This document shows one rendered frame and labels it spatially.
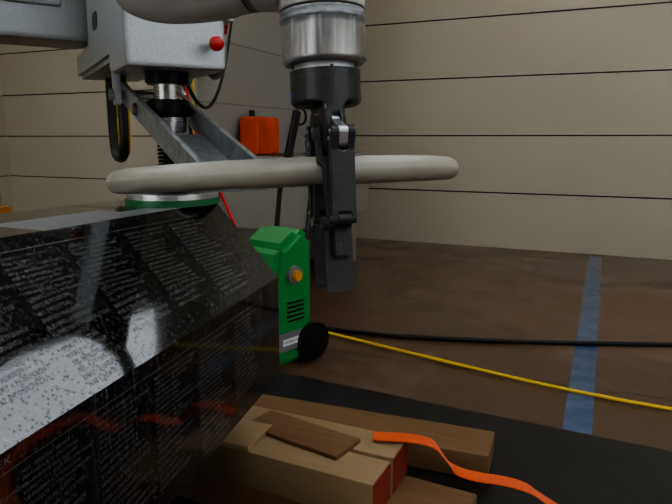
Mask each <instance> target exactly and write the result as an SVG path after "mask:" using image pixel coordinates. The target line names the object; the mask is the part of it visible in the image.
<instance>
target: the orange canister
mask: <svg viewBox="0 0 672 504"><path fill-rule="evenodd" d="M240 143H241V144H242V145H244V146H245V147H246V148H247V149H249V150H250V151H251V152H252V153H253V154H255V155H256V156H270V157H284V153H279V120H278V118H276V117H263V116H255V110H249V116H243V117H241V118H240Z"/></svg>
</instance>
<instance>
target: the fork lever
mask: <svg viewBox="0 0 672 504"><path fill-rule="evenodd" d="M121 96H122V103H123V104H124V105H125V106H126V107H127V108H128V110H129V111H130V112H131V113H132V115H134V117H135V118H136V119H137V120H138V121H139V122H140V124H141V125H142V126H143V127H144V128H145V129H146V131H147V132H148V133H149V134H150V135H151V136H152V138H153V139H154V140H155V141H156V142H157V143H158V145H159V146H160V147H161V148H162V149H163V151H164V152H165V153H166V154H167V155H168V156H169V158H170V159H171V160H172V161H173V162H174V163H175V164H180V163H195V162H210V161H228V160H247V159H260V158H258V157H257V156H256V155H255V154H253V153H252V152H251V151H250V150H249V149H247V148H246V147H245V146H244V145H242V144H241V143H240V142H239V141H238V140H236V139H235V138H234V137H233V136H231V135H230V134H229V133H228V132H226V131H225V130H224V129H223V128H222V127H220V126H219V125H218V124H217V123H215V122H214V121H213V120H212V119H210V118H209V117H208V116H207V115H206V114H204V113H203V112H202V111H201V110H199V109H198V108H197V107H196V106H194V105H193V104H192V103H191V102H190V101H188V100H187V94H186V91H184V90H183V96H182V99H183V100H187V102H189V107H190V116H189V117H188V118H186V119H187V124H188V125H189V126H190V127H191V128H192V129H193V130H194V131H195V132H196V133H198V134H176V133H175V132H174V131H173V130H172V129H171V128H170V127H169V126H168V125H167V124H166V123H165V122H164V121H163V120H162V119H161V118H160V117H159V116H158V115H157V114H156V113H155V112H154V111H153V110H152V109H151V108H150V107H149V106H148V105H147V104H146V103H145V102H144V101H143V100H150V99H154V92H151V91H133V90H132V88H131V87H130V86H129V85H128V84H127V83H125V82H122V83H121ZM108 97H109V101H113V100H114V99H115V92H114V90H113V88H109V90H108ZM238 191H265V188H260V189H225V190H211V191H199V193H201V194H203V193H216V192H238Z"/></svg>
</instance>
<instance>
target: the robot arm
mask: <svg viewBox="0 0 672 504"><path fill-rule="evenodd" d="M115 1H116V2H117V3H118V4H119V6H120V7H121V8H122V9H124V10H125V11H126V12H127V13H129V14H131V15H133V16H135V17H138V18H140V19H143V20H147V21H151V22H156V23H164V24H197V23H209V22H217V21H224V20H230V19H234V18H237V17H240V16H243V15H247V14H252V13H259V12H277V13H280V18H279V24H280V27H281V46H282V63H283V65H284V66H285V67H286V68H287V69H290V70H293V71H291V72H290V91H291V104H292V106H293V107H294V108H297V109H302V110H304V109H308V110H310V113H311V116H310V126H307V127H306V134H305V135H304V138H303V140H304V143H305V150H306V157H316V162H317V164H318V165H319V166H320V167H321V168H322V177H323V184H320V185H308V202H309V211H308V214H309V217H310V218H312V222H313V244H314V265H315V283H316V284H317V285H325V284H326V292H327V293H337V292H348V291H354V269H353V243H352V224H353V223H356V221H357V208H356V177H355V135H356V127H355V125H354V124H346V115H345V109H344V108H351V107H355V106H357V105H359V104H360V102H361V83H360V69H358V68H356V67H359V66H362V65H363V64H364V63H365V61H367V58H366V36H365V22H366V15H365V0H115Z"/></svg>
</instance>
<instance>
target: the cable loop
mask: <svg viewBox="0 0 672 504"><path fill-rule="evenodd" d="M120 80H121V83H122V82H125V83H127V84H128V76H122V75H120ZM109 88H112V84H106V83H105V90H106V104H107V119H108V132H109V143H110V150H111V154H112V157H113V158H114V160H115V161H117V162H120V163H122V162H125V161H126V160H127V158H128V157H129V156H130V152H131V125H130V111H129V110H128V108H127V107H126V106H125V105H124V104H123V103H122V104H121V105H114V104H113V101H109V97H108V90H109Z"/></svg>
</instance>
